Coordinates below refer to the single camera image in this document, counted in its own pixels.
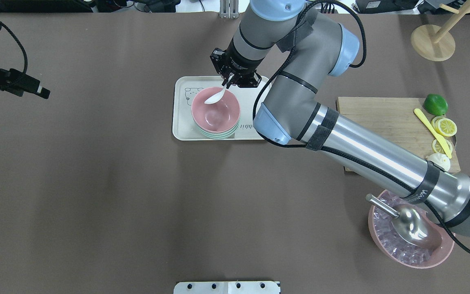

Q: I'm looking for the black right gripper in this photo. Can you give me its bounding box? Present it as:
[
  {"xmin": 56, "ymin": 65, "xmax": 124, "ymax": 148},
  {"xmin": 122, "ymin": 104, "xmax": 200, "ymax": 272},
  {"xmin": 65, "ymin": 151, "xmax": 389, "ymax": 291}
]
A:
[{"xmin": 210, "ymin": 40, "xmax": 262, "ymax": 89}]

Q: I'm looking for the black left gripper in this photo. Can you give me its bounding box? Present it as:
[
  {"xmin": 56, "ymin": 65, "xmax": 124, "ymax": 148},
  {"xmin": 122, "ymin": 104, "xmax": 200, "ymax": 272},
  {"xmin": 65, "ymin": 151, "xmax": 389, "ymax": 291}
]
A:
[{"xmin": 0, "ymin": 68, "xmax": 51, "ymax": 99}]

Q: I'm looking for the white ceramic spoon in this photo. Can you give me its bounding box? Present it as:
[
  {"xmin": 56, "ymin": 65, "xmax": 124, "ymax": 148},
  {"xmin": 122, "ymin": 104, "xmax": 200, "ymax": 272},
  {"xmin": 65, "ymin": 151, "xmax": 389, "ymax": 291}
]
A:
[{"xmin": 204, "ymin": 88, "xmax": 227, "ymax": 105}]

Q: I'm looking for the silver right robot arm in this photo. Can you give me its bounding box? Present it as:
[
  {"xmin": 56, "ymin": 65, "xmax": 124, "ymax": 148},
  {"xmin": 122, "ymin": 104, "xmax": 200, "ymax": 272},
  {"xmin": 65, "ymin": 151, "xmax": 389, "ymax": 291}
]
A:
[{"xmin": 211, "ymin": 0, "xmax": 470, "ymax": 254}]

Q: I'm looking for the green bowl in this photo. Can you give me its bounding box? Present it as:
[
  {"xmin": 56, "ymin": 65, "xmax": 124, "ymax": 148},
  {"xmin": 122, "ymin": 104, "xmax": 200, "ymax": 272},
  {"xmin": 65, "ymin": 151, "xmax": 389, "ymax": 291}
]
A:
[{"xmin": 196, "ymin": 121, "xmax": 240, "ymax": 140}]

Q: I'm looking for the pink bowl with ice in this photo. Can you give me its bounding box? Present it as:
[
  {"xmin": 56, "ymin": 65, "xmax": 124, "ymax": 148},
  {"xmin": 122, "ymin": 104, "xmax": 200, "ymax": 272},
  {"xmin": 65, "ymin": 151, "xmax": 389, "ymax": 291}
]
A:
[{"xmin": 368, "ymin": 190, "xmax": 454, "ymax": 268}]

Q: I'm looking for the cream rabbit tray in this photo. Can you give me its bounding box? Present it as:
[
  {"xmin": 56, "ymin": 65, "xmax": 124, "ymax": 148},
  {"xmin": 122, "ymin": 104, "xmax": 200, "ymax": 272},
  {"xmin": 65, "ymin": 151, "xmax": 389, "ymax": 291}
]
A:
[{"xmin": 172, "ymin": 76, "xmax": 268, "ymax": 141}]

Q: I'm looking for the green lime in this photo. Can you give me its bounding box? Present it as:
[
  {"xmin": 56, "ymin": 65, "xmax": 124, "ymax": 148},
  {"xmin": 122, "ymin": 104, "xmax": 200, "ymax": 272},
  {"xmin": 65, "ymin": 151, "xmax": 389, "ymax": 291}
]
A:
[{"xmin": 423, "ymin": 94, "xmax": 449, "ymax": 116}]

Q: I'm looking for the wooden mug tree stand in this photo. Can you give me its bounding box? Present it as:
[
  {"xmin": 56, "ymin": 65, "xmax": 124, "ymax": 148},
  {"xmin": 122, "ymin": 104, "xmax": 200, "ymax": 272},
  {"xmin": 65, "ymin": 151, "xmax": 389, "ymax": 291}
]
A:
[{"xmin": 410, "ymin": 0, "xmax": 470, "ymax": 62}]

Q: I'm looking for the lemon slice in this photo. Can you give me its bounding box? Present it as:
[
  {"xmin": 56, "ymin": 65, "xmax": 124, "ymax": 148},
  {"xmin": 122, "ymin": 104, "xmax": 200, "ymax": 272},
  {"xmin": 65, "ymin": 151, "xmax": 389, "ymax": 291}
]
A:
[
  {"xmin": 432, "ymin": 139, "xmax": 454, "ymax": 155},
  {"xmin": 431, "ymin": 116, "xmax": 458, "ymax": 137}
]

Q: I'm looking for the yellow plastic knife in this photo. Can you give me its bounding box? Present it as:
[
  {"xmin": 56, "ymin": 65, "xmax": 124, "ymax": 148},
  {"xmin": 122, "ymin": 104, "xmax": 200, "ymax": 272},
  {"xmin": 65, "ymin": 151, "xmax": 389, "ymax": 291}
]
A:
[{"xmin": 413, "ymin": 108, "xmax": 452, "ymax": 159}]

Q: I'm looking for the metal ice scoop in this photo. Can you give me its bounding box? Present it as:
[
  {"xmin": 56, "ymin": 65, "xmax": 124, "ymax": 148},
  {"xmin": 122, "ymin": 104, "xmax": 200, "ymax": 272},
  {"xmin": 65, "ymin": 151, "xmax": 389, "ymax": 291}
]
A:
[{"xmin": 366, "ymin": 194, "xmax": 442, "ymax": 250}]

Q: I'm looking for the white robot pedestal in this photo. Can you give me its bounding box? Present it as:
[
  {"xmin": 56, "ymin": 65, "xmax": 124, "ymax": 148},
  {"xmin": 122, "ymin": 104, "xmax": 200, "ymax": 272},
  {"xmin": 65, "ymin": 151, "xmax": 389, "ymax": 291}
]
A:
[{"xmin": 173, "ymin": 281, "xmax": 282, "ymax": 294}]

